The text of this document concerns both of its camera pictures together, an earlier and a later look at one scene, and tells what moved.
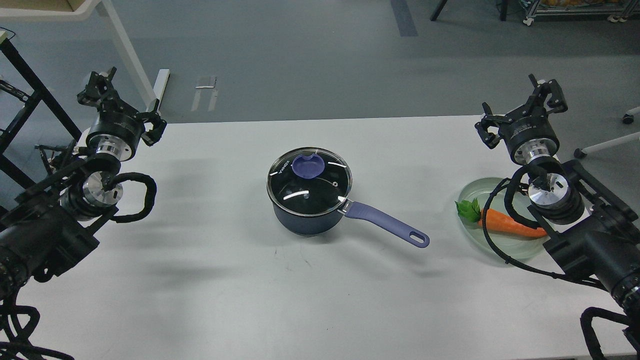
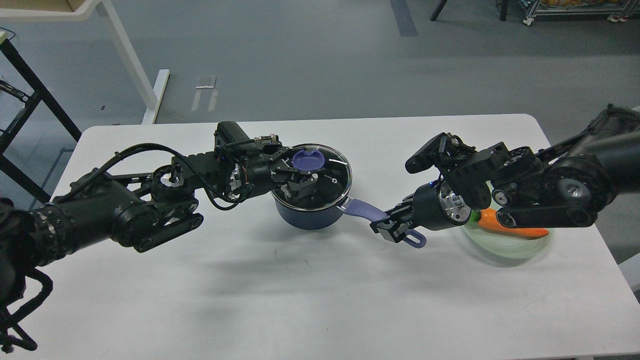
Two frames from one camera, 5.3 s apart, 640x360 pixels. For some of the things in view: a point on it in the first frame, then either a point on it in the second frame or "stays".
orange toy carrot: (470, 211) stays
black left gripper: (114, 133) → (244, 164)
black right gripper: (527, 133) → (435, 206)
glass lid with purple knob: (308, 182) stays
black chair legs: (504, 6) stays
